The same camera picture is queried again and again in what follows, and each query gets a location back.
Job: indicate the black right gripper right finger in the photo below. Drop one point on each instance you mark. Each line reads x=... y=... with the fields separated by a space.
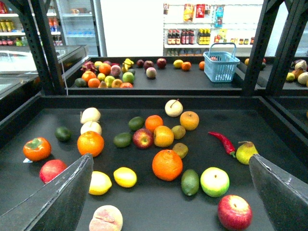
x=284 y=196

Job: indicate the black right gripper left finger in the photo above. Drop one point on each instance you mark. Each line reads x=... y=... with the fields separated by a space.
x=57 y=206

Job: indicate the yellow lemon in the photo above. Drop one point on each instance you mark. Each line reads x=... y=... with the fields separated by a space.
x=100 y=183
x=125 y=177

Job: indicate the far black fruit shelf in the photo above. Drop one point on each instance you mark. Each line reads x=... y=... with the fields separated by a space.
x=170 y=81

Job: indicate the blue basket far shelf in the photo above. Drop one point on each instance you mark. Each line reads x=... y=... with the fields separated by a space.
x=220 y=65

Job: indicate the red pomegranate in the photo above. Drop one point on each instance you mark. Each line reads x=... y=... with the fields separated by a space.
x=51 y=169

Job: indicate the pink peach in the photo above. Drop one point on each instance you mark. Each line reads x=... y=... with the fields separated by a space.
x=106 y=218

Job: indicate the red apple front right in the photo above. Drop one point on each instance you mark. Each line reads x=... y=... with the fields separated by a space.
x=234 y=213

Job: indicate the red apple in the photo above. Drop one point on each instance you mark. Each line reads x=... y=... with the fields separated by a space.
x=234 y=213
x=143 y=138

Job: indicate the white label card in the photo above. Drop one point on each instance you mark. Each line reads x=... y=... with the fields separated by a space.
x=26 y=160

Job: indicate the orange persimmon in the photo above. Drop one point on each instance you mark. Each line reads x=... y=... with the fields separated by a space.
x=37 y=149

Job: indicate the yellow green pear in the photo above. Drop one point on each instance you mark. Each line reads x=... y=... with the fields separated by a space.
x=245 y=151

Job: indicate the large orange left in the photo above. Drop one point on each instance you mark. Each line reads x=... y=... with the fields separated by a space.
x=90 y=142

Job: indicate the large orange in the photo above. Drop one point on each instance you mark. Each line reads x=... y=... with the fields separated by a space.
x=167 y=165
x=90 y=142

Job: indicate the green apple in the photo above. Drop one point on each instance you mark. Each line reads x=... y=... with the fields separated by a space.
x=214 y=182

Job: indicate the dark green lime left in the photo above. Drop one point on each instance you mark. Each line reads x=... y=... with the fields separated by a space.
x=63 y=134

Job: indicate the red chili pepper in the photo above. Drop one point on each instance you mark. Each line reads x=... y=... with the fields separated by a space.
x=228 y=146

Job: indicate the green lime centre left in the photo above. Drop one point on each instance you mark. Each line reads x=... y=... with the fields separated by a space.
x=122 y=140

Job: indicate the green avocado front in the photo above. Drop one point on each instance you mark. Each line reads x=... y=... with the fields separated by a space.
x=190 y=182

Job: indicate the red apple centre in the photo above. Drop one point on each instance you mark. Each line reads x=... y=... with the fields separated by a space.
x=143 y=138

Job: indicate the green lime upper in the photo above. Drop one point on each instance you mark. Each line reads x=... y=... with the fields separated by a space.
x=136 y=123

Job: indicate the kiwi lower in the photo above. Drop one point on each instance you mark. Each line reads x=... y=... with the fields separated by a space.
x=180 y=149

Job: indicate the kiwi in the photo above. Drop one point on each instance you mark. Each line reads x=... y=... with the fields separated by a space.
x=180 y=149
x=178 y=131

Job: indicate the large orange front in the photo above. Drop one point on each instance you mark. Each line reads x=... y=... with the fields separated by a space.
x=167 y=165

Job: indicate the golden apple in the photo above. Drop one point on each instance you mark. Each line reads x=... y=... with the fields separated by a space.
x=189 y=120

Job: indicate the kiwi upper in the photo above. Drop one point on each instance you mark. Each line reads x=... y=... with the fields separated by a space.
x=178 y=131

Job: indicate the small orange tangerine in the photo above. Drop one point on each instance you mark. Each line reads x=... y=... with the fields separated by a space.
x=152 y=122

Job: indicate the yellow orange apple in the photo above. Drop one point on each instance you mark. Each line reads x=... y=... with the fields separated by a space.
x=163 y=136

